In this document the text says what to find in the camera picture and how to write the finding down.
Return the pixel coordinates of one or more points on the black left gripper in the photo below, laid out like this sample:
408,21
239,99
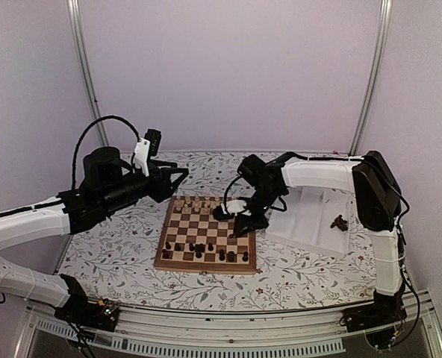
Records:
160,192

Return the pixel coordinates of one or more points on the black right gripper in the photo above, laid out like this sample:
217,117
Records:
241,221

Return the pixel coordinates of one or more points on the dark wooden king piece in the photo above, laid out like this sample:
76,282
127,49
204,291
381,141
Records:
198,253

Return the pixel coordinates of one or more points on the wooden chess board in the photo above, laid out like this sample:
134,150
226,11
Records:
203,228

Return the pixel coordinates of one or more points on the white plastic compartment tray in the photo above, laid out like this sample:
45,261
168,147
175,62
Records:
306,223

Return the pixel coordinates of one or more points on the dark chess piece corner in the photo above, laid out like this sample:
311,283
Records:
166,251

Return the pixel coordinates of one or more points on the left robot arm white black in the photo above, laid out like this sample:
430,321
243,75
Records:
25,224

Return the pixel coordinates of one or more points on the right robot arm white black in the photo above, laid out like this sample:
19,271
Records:
377,202

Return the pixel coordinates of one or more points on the pile of dark chess pieces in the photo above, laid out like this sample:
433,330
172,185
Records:
340,223

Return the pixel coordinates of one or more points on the light rook far left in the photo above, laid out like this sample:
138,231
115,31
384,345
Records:
178,205

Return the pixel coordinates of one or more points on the light queen piece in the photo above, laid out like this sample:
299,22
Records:
207,201

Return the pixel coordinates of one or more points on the light bishop piece left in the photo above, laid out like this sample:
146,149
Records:
197,203

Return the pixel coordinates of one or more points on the floral patterned table mat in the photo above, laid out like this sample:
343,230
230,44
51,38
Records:
115,259

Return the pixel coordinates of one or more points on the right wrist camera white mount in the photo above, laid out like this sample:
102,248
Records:
228,210

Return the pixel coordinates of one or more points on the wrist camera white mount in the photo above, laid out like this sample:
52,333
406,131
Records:
228,210
146,148

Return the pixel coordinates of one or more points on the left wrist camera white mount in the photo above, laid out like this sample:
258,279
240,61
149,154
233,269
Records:
146,148

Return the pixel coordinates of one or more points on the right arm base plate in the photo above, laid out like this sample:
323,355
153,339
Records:
380,313

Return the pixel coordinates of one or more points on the front aluminium rail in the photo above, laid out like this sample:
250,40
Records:
160,332

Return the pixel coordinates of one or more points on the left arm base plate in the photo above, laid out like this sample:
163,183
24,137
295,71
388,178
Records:
101,315

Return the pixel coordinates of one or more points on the left aluminium frame post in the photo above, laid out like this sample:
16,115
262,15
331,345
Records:
82,55

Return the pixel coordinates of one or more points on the aluminium frame post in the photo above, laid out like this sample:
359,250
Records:
82,55
378,52

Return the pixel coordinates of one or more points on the right aluminium frame post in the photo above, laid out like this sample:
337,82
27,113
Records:
378,52

